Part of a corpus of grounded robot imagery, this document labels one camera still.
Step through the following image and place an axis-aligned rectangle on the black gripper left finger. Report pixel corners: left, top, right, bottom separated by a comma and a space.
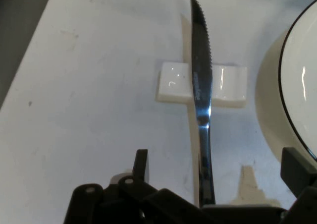
63, 148, 199, 224

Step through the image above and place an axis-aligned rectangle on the white bowl with black rim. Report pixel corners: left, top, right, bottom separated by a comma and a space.
256, 0, 317, 162

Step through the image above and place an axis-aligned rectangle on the serrated steel table knife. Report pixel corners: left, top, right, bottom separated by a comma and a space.
189, 0, 217, 208

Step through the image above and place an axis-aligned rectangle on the white ceramic cutlery rest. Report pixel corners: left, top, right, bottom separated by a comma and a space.
155, 61, 248, 109

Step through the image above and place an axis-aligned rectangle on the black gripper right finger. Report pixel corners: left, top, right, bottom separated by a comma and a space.
280, 146, 317, 224

